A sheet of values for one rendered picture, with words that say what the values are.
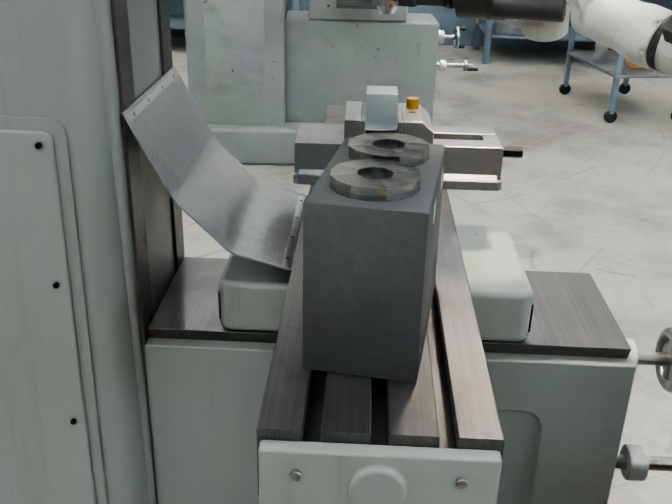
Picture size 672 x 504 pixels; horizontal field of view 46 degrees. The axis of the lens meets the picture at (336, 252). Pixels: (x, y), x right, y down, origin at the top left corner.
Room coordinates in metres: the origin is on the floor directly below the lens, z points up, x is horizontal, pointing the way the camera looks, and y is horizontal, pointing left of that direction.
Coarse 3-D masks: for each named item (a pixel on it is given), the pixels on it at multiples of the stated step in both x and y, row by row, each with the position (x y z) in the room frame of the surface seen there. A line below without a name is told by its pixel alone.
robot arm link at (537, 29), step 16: (496, 0) 1.12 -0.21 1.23; (512, 0) 1.11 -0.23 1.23; (528, 0) 1.11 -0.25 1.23; (544, 0) 1.10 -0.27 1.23; (560, 0) 1.09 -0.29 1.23; (496, 16) 1.12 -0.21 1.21; (512, 16) 1.11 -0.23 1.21; (528, 16) 1.11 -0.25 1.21; (544, 16) 1.10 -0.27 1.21; (560, 16) 1.09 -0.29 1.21; (528, 32) 1.16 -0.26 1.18; (544, 32) 1.14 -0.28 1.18; (560, 32) 1.15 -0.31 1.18
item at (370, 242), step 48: (384, 144) 0.87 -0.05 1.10; (432, 144) 0.89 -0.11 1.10; (336, 192) 0.73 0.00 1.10; (384, 192) 0.71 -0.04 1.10; (432, 192) 0.74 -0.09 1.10; (336, 240) 0.70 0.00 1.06; (384, 240) 0.69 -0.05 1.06; (432, 240) 0.76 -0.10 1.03; (336, 288) 0.69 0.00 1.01; (384, 288) 0.69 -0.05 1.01; (432, 288) 0.84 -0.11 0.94; (336, 336) 0.69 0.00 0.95; (384, 336) 0.69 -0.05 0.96
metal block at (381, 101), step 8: (368, 88) 1.34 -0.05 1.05; (376, 88) 1.34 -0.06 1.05; (384, 88) 1.34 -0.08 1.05; (392, 88) 1.34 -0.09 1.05; (368, 96) 1.30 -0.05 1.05; (376, 96) 1.30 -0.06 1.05; (384, 96) 1.30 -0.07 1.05; (392, 96) 1.30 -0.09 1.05; (368, 104) 1.30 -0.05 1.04; (376, 104) 1.30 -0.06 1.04; (384, 104) 1.30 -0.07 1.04; (392, 104) 1.30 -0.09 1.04; (368, 112) 1.30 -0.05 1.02; (376, 112) 1.30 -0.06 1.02; (384, 112) 1.30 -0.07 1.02; (392, 112) 1.30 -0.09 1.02; (368, 120) 1.30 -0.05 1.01; (376, 120) 1.30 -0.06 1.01; (384, 120) 1.30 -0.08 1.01; (392, 120) 1.30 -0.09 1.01; (368, 128) 1.30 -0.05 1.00; (376, 128) 1.30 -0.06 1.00; (384, 128) 1.30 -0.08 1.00; (392, 128) 1.30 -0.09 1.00
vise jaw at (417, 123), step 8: (400, 104) 1.38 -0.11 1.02; (400, 112) 1.33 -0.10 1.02; (408, 112) 1.33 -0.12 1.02; (416, 112) 1.33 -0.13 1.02; (424, 112) 1.36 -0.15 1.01; (400, 120) 1.28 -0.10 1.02; (408, 120) 1.28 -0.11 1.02; (416, 120) 1.28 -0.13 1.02; (424, 120) 1.29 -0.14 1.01; (400, 128) 1.27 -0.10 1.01; (408, 128) 1.27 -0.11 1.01; (416, 128) 1.27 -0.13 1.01; (424, 128) 1.27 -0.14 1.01; (432, 128) 1.29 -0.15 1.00; (416, 136) 1.27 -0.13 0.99; (424, 136) 1.27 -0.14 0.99; (432, 136) 1.27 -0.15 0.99
